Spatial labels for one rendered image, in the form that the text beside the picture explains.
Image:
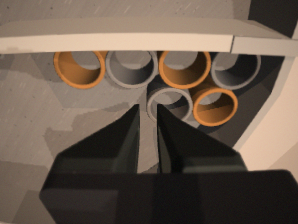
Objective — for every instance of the bronze bushing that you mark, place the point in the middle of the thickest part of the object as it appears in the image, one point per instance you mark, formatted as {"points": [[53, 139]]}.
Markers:
{"points": [[76, 76], [184, 78], [217, 112]]}

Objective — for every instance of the grey metal bushing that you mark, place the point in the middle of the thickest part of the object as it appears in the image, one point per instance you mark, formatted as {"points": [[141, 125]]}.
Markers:
{"points": [[181, 108], [130, 78], [239, 75]]}

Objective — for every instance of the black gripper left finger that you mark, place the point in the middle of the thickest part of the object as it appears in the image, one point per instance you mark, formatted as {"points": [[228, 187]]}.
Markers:
{"points": [[107, 149]]}

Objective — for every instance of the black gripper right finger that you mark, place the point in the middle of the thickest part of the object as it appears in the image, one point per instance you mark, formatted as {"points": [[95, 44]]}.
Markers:
{"points": [[191, 150]]}

